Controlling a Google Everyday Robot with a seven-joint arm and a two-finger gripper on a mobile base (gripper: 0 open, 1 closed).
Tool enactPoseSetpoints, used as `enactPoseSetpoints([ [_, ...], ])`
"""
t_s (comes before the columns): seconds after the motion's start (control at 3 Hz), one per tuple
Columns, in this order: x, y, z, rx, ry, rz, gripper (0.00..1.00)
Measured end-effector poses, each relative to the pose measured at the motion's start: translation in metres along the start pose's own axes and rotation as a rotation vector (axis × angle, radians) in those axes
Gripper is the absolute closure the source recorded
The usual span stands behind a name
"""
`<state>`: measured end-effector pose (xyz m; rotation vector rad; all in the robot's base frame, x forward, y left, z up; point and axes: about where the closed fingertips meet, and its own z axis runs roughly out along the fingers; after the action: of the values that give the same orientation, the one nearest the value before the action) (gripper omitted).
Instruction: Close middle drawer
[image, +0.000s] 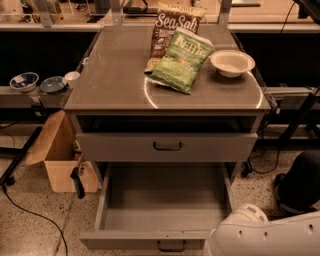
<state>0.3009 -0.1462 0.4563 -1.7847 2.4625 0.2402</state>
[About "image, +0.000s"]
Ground grey drawer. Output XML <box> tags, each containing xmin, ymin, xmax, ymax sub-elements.
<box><xmin>80</xmin><ymin>163</ymin><xmax>233</xmax><ymax>252</ymax></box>
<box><xmin>76</xmin><ymin>133</ymin><xmax>257</xmax><ymax>163</ymax></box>

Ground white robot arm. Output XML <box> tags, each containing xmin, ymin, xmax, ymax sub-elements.
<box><xmin>204</xmin><ymin>204</ymin><xmax>320</xmax><ymax>256</ymax></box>

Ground grey drawer cabinet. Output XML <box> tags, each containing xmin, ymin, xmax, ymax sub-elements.
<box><xmin>63</xmin><ymin>23</ymin><xmax>272</xmax><ymax>174</ymax></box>

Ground grey top drawer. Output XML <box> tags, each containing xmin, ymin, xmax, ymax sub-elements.
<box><xmin>76</xmin><ymin>133</ymin><xmax>257</xmax><ymax>163</ymax></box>

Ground green kettle chip bag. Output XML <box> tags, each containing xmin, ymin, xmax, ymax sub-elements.
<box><xmin>148</xmin><ymin>28</ymin><xmax>215</xmax><ymax>94</ymax></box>

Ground small white cup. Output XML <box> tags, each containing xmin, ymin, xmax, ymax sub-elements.
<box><xmin>64</xmin><ymin>71</ymin><xmax>80</xmax><ymax>88</ymax></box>

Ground cardboard box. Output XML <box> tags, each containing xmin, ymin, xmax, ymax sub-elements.
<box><xmin>24</xmin><ymin>109</ymin><xmax>100</xmax><ymax>194</ymax></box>

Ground brown sea salt chip bag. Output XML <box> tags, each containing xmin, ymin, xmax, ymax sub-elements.
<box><xmin>145</xmin><ymin>0</ymin><xmax>207</xmax><ymax>73</ymax></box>

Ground dark blue bowl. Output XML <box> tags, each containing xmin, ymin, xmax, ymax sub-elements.
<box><xmin>40</xmin><ymin>76</ymin><xmax>67</xmax><ymax>94</ymax></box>

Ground grey side shelf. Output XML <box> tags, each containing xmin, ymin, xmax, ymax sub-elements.
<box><xmin>0</xmin><ymin>86</ymin><xmax>71</xmax><ymax>108</ymax></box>

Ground white blue-lined bowl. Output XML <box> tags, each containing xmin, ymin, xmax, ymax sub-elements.
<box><xmin>9</xmin><ymin>72</ymin><xmax>39</xmax><ymax>92</ymax></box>

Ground black stand leg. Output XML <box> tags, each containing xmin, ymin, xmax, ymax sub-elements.
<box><xmin>0</xmin><ymin>127</ymin><xmax>42</xmax><ymax>185</ymax></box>

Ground black handled tool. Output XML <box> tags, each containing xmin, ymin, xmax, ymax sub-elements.
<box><xmin>70</xmin><ymin>153</ymin><xmax>85</xmax><ymax>199</ymax></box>

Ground black floor cable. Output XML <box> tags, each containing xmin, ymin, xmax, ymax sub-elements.
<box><xmin>1</xmin><ymin>184</ymin><xmax>70</xmax><ymax>256</ymax></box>

